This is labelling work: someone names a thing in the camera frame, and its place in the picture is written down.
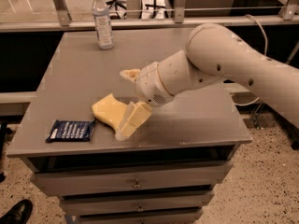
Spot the clear plastic water bottle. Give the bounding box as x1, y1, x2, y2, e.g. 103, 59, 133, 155
92, 0, 114, 49

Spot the metal railing frame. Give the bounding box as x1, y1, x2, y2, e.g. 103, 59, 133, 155
0, 0, 299, 32

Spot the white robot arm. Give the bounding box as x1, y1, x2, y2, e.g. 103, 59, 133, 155
121, 23, 299, 127

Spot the grey drawer cabinet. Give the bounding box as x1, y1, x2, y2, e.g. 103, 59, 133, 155
7, 29, 250, 224

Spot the white cable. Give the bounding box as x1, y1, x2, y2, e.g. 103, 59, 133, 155
234, 13, 269, 107

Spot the black shoe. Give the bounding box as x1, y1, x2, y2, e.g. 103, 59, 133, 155
0, 199, 33, 224

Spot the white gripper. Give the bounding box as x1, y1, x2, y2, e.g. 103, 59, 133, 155
115, 62, 174, 141

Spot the blue rxbar wrapper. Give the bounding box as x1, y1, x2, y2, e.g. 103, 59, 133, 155
46, 120, 95, 143

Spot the yellow sponge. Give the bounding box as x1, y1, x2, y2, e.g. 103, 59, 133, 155
92, 93, 127, 131

